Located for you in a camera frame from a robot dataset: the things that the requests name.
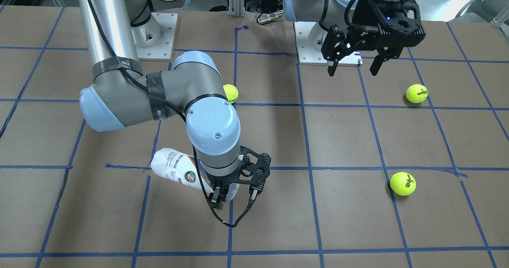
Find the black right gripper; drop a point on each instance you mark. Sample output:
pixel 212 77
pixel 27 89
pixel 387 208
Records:
pixel 220 182

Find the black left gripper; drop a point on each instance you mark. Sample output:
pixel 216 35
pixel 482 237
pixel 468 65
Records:
pixel 360 12

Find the white blue tennis ball can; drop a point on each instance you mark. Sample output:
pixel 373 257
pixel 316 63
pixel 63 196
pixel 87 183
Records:
pixel 180 167

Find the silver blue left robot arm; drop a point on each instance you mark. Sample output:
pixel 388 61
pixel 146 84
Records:
pixel 319 11

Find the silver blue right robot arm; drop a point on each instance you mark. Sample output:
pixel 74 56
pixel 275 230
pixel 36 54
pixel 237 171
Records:
pixel 121 96

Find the yellow tennis ball near base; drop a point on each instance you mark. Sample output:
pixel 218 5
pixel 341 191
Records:
pixel 231 92

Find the yellow tennis ball front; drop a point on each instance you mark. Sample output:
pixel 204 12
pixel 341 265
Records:
pixel 403 183

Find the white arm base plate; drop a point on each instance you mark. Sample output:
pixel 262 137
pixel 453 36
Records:
pixel 309 37
pixel 154 40

